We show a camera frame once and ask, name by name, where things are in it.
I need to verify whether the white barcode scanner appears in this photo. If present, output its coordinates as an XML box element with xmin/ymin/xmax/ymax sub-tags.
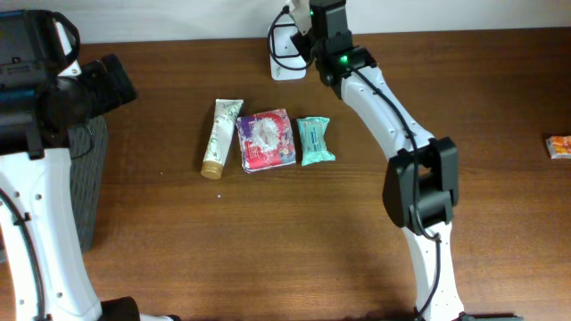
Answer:
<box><xmin>269</xmin><ymin>17</ymin><xmax>306</xmax><ymax>81</ymax></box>

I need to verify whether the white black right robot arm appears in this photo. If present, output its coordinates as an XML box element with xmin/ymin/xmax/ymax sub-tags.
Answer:
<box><xmin>283</xmin><ymin>0</ymin><xmax>465</xmax><ymax>320</ymax></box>

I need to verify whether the white Pantene tube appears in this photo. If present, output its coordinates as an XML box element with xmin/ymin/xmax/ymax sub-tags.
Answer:
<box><xmin>201</xmin><ymin>99</ymin><xmax>244</xmax><ymax>179</ymax></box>

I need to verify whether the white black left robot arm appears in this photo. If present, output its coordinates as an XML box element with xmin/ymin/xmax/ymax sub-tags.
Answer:
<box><xmin>1</xmin><ymin>10</ymin><xmax>143</xmax><ymax>320</ymax></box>

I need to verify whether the teal wet wipes pack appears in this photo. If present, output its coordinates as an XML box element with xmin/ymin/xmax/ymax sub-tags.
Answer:
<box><xmin>297</xmin><ymin>117</ymin><xmax>335</xmax><ymax>166</ymax></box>

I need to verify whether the orange tissue pack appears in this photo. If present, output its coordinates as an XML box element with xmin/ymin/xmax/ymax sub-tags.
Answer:
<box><xmin>546</xmin><ymin>136</ymin><xmax>571</xmax><ymax>159</ymax></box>

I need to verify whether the dark grey plastic basket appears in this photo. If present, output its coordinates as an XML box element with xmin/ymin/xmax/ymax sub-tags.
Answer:
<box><xmin>69</xmin><ymin>116</ymin><xmax>109</xmax><ymax>253</ymax></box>

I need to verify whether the red purple pad package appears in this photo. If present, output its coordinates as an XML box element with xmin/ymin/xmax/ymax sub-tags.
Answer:
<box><xmin>236</xmin><ymin>109</ymin><xmax>296</xmax><ymax>173</ymax></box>

